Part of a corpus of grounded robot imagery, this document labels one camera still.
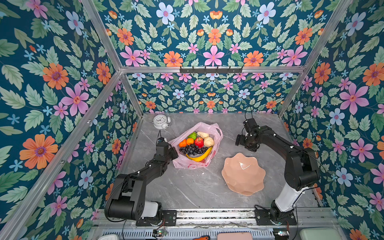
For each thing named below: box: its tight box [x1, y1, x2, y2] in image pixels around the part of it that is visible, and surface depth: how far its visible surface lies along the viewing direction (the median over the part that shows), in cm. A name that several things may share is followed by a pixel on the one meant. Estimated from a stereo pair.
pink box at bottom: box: [217, 232, 253, 240], surface depth 69 cm
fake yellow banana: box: [186, 146, 213, 162], surface depth 95 cm
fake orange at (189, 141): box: [186, 138, 194, 146], surface depth 99 cm
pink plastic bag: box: [168, 122, 224, 170], surface depth 96 cm
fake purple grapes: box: [179, 144, 208, 156], surface depth 97 cm
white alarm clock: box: [151, 114, 172, 130], surface depth 113 cm
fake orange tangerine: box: [178, 138, 187, 148], surface depth 99 cm
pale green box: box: [299, 227, 341, 240], surface depth 69 cm
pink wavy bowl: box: [221, 153, 266, 197], surface depth 90 cm
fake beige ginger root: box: [197, 131, 210, 139], surface depth 103 cm
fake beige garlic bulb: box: [204, 136, 215, 147], surface depth 99 cm
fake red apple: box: [194, 137, 205, 149], surface depth 98 cm
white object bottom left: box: [97, 234, 120, 240], surface depth 68 cm
